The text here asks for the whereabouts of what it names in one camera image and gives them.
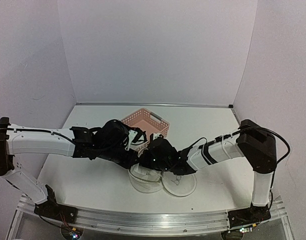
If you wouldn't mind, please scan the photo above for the pink plastic basket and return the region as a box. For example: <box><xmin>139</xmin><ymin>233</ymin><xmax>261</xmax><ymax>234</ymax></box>
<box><xmin>121</xmin><ymin>108</ymin><xmax>170</xmax><ymax>153</ymax></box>

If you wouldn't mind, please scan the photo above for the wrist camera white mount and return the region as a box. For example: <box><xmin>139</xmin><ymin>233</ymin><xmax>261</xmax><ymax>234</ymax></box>
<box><xmin>149</xmin><ymin>132</ymin><xmax>164</xmax><ymax>143</ymax></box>
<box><xmin>125</xmin><ymin>127</ymin><xmax>148</xmax><ymax>151</ymax></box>

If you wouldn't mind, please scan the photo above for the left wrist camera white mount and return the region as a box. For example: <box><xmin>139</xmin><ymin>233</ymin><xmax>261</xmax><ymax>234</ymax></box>
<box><xmin>125</xmin><ymin>127</ymin><xmax>148</xmax><ymax>151</ymax></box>

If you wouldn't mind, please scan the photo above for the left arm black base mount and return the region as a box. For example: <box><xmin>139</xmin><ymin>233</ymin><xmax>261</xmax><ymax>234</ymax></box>
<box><xmin>34</xmin><ymin>185</ymin><xmax>78</xmax><ymax>224</ymax></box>

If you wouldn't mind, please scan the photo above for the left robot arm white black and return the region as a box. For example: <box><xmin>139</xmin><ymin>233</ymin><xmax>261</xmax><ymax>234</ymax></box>
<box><xmin>0</xmin><ymin>117</ymin><xmax>147</xmax><ymax>219</ymax></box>

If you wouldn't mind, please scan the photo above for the white bra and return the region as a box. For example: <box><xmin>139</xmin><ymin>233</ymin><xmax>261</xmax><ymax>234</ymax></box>
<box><xmin>133</xmin><ymin>165</ymin><xmax>161</xmax><ymax>182</ymax></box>

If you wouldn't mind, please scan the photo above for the aluminium front rail frame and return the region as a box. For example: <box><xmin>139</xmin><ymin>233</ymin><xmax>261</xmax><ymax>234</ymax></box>
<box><xmin>6</xmin><ymin>196</ymin><xmax>295</xmax><ymax>240</ymax></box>

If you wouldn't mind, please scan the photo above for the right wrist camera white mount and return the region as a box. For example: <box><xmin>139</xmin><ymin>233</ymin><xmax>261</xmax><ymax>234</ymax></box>
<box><xmin>149</xmin><ymin>132</ymin><xmax>164</xmax><ymax>143</ymax></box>

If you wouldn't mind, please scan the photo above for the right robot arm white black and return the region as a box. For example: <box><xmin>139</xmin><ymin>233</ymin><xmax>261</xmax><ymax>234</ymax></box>
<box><xmin>139</xmin><ymin>119</ymin><xmax>277</xmax><ymax>222</ymax></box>

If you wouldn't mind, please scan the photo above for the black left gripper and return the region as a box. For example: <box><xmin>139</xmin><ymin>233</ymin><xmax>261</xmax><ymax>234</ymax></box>
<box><xmin>98</xmin><ymin>144</ymin><xmax>140</xmax><ymax>171</ymax></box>

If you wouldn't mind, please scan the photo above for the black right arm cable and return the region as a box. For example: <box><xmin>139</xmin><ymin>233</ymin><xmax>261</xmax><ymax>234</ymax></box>
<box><xmin>190</xmin><ymin>127</ymin><xmax>291</xmax><ymax>166</ymax></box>

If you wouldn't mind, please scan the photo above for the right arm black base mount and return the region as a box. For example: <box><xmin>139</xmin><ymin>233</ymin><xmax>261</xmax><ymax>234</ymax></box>
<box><xmin>227</xmin><ymin>205</ymin><xmax>271</xmax><ymax>229</ymax></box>

